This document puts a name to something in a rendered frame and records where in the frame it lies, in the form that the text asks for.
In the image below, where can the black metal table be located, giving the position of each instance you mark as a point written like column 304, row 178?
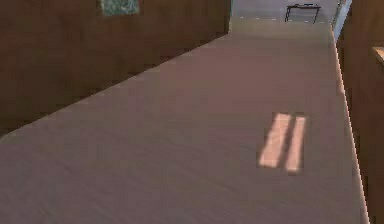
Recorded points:
column 301, row 7

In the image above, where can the green framed wall picture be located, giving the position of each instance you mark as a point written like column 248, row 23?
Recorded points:
column 119, row 6

